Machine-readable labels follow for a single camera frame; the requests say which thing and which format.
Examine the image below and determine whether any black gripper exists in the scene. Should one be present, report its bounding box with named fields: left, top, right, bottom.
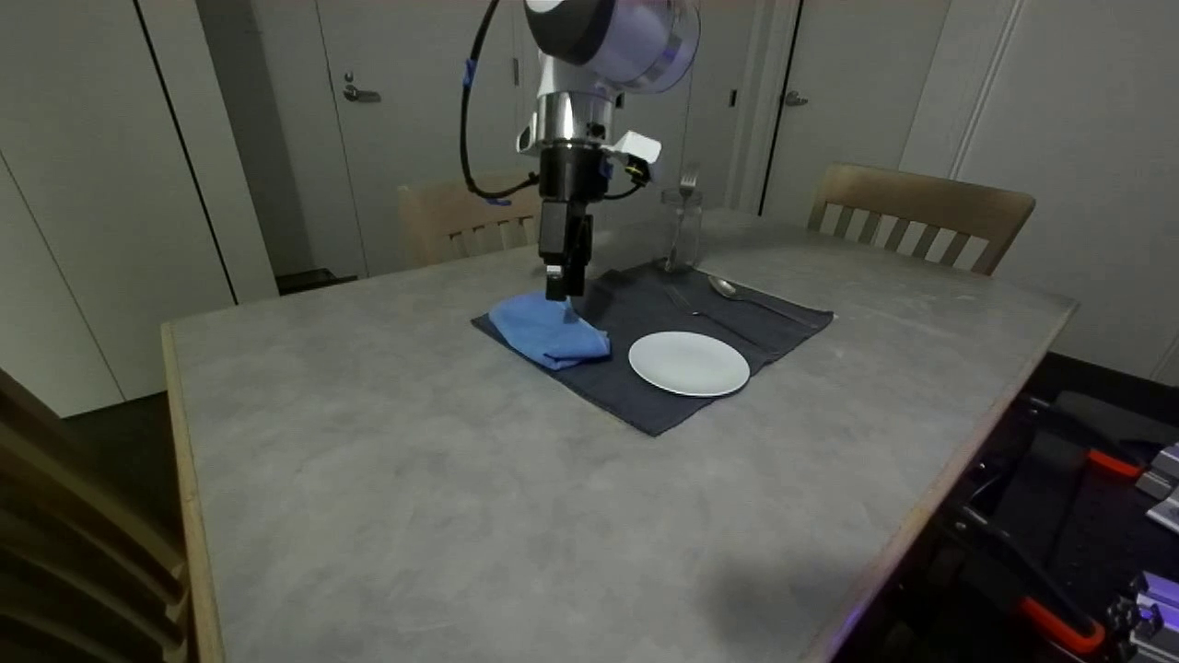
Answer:
left=539, top=137, right=614, bottom=306

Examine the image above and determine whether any blue towel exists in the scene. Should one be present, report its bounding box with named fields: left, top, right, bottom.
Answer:
left=488, top=289, right=614, bottom=376

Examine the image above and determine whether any white round plate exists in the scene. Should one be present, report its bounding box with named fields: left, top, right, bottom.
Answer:
left=625, top=327, right=754, bottom=403

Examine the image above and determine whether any light wooden slatted chair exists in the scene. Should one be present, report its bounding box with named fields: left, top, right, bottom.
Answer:
left=396, top=177, right=547, bottom=272
left=802, top=163, right=1040, bottom=278
left=0, top=364, right=200, bottom=663

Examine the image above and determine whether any metal spoon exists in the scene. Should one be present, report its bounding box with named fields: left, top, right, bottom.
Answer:
left=705, top=272, right=814, bottom=333

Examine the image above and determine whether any metal fork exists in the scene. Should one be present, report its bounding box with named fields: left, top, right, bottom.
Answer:
left=669, top=294, right=771, bottom=355

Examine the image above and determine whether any dark fabric placemat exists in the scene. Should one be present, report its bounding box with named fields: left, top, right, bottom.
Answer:
left=470, top=258, right=836, bottom=441

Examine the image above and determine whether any black orange bar clamp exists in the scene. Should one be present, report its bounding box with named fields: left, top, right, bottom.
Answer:
left=1029, top=424, right=1153, bottom=492
left=949, top=497, right=1113, bottom=660

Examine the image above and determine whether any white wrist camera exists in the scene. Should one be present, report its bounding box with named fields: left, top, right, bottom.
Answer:
left=608, top=127, right=666, bottom=169

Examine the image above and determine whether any white door with lever handle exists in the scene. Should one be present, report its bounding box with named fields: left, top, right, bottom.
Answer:
left=315, top=0, right=520, bottom=278
left=759, top=0, right=954, bottom=226

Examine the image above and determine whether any aluminium extrusion rail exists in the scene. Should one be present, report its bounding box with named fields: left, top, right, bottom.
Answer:
left=1110, top=567, right=1179, bottom=663

